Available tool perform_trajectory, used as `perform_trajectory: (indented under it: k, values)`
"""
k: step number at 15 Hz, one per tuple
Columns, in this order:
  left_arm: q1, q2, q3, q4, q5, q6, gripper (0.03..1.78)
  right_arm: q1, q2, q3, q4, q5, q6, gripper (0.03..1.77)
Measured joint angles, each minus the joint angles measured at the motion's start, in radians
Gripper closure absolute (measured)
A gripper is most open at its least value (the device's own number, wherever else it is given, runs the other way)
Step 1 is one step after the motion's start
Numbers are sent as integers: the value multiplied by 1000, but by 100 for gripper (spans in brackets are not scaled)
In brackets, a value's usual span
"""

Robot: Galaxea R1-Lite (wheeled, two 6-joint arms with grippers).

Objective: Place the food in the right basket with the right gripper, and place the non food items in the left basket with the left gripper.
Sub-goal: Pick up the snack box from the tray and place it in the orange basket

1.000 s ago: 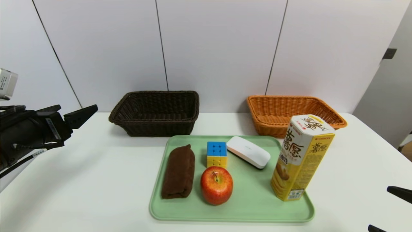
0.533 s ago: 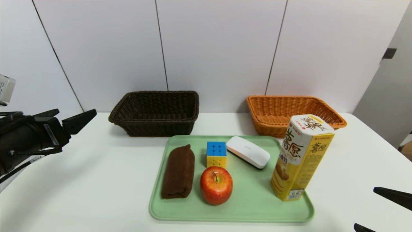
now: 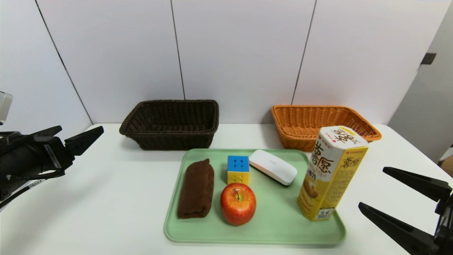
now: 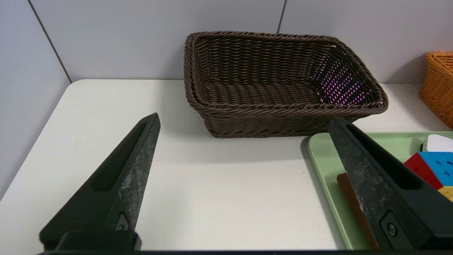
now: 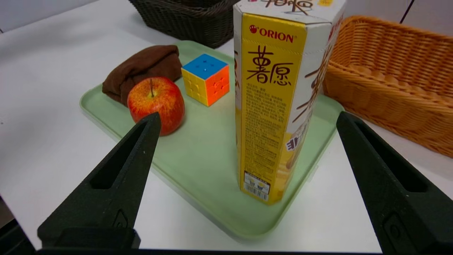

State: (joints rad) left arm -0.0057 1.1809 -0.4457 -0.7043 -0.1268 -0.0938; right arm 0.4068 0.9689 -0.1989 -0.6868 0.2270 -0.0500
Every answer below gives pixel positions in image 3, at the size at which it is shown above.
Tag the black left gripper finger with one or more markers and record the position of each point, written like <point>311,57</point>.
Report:
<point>46,131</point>
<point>81,140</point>

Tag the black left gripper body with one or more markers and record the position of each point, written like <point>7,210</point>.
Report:
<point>53,154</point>

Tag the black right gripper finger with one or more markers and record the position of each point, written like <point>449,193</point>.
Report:
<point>396,225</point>
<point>421,184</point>

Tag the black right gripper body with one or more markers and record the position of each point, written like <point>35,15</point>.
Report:
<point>446,209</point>

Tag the yellow crisps box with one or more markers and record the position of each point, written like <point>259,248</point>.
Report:
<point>329,173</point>

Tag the brown towel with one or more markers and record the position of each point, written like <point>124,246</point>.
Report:
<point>196,187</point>

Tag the white board eraser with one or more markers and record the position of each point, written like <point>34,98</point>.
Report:
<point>272,166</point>

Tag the red apple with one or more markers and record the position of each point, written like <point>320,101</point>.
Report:
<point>238,205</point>

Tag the dark brown wicker basket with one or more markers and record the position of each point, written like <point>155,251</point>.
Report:
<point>170,140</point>

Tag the orange wicker basket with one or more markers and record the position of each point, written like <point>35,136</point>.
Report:
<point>297,124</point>

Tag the white background object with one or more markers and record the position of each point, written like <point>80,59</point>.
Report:
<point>447,154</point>

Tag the light green plastic tray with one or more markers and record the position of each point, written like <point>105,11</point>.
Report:
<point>276,219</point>

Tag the colourful puzzle cube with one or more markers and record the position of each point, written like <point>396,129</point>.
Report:
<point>238,170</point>

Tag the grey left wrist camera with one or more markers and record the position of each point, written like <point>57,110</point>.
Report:
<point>4,106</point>

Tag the black wall bracket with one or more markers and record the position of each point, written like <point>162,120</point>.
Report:
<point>428,58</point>

